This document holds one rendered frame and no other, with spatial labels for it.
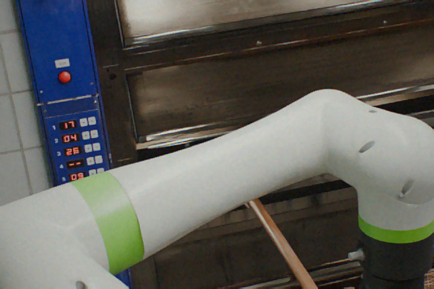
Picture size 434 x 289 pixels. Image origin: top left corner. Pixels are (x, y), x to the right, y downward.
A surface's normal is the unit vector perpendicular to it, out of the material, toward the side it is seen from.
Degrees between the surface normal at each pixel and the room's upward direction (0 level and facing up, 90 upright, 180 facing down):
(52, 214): 31
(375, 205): 98
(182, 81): 70
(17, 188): 90
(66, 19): 90
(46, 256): 2
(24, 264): 18
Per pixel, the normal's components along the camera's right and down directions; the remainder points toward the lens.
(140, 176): 0.14, -0.76
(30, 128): 0.25, 0.36
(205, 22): 0.20, 0.04
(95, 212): 0.32, -0.45
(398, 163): -0.23, 0.06
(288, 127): 0.09, -0.60
